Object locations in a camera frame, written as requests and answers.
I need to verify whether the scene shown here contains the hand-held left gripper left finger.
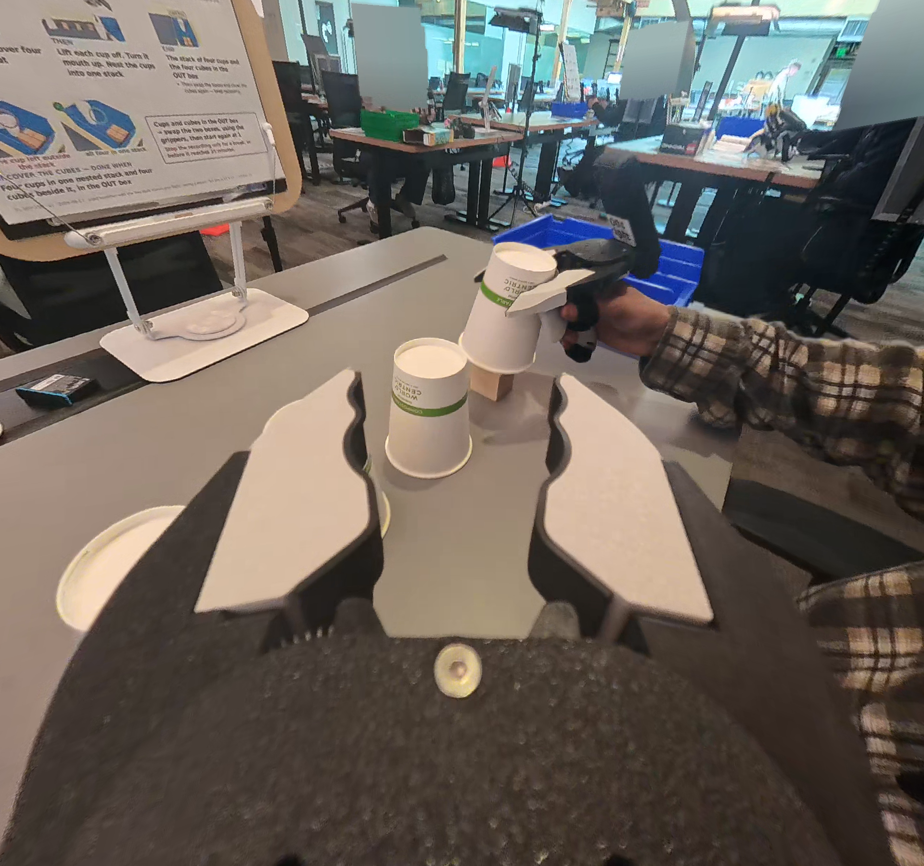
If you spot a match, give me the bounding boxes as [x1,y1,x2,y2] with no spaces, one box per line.
[193,368,385,616]

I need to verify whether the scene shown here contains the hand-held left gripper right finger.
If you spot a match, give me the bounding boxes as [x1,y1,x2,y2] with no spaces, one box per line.
[527,374,716,629]

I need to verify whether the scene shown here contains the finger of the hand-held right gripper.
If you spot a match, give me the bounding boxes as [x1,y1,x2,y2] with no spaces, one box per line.
[473,244,578,284]
[504,268,602,320]

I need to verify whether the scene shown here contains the white green-banded paper cup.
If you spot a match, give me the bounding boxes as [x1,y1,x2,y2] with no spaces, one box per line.
[385,337,474,479]
[460,241,560,376]
[260,397,392,542]
[56,505,189,632]

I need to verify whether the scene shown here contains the blue plastic bin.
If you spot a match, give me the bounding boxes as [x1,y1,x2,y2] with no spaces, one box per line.
[492,215,705,307]

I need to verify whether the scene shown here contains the wooden cube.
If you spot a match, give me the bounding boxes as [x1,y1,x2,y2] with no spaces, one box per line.
[469,366,517,401]

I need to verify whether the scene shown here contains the person's right hand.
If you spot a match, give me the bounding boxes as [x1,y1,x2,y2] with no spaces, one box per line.
[559,284,676,359]

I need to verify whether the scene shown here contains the black cardboard box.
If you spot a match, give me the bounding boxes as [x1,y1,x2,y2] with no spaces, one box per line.
[658,122,712,157]

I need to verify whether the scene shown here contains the wooden background desk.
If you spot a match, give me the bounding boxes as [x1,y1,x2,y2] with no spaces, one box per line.
[462,111,603,224]
[328,126,524,239]
[606,135,824,246]

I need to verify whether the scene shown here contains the black chair armrest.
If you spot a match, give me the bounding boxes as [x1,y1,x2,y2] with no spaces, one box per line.
[722,479,924,578]

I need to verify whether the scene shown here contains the black studio light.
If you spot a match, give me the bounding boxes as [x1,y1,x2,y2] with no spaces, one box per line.
[489,7,557,220]

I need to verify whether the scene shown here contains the stack of green bins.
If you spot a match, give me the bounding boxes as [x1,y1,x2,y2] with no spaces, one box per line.
[359,108,421,141]

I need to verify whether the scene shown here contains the small black device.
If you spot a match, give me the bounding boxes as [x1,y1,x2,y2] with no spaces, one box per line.
[16,374,98,406]

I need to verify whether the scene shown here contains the black monitor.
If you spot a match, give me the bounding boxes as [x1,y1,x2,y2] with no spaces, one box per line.
[873,118,924,224]

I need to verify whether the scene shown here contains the instruction sheet on stand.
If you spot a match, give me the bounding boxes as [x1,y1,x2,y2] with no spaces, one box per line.
[0,0,303,262]

